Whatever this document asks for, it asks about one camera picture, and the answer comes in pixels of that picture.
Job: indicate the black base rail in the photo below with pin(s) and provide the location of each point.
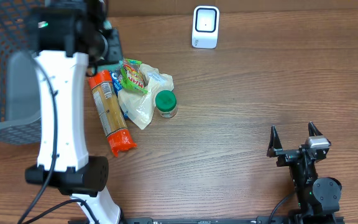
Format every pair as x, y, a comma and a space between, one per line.
257, 220

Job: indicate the dark grey plastic basket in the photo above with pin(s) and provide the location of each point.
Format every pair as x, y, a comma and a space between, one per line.
20, 119

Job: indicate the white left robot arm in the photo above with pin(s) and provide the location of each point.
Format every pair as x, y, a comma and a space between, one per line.
65, 38

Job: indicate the blue Oreo cookie pack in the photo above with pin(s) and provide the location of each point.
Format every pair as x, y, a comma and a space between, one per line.
116, 76

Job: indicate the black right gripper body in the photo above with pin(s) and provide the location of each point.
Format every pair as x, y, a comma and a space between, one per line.
286, 157

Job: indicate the beige paper bag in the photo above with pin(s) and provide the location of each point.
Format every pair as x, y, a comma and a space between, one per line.
138, 107

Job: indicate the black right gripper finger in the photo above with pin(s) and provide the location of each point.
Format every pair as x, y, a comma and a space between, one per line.
313, 130
275, 143

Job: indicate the green lid jar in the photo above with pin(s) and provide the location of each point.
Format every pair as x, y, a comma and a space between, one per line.
166, 104

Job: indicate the white barcode scanner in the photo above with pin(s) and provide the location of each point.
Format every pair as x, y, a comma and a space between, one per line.
205, 27

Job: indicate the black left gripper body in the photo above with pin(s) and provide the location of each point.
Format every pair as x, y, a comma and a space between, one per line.
114, 52

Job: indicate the red snack packet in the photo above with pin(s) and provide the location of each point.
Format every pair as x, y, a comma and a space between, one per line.
109, 111

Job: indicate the green snack packet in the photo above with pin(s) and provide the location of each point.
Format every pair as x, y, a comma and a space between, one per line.
132, 79

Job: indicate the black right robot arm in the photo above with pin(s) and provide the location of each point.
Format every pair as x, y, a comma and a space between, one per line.
318, 197

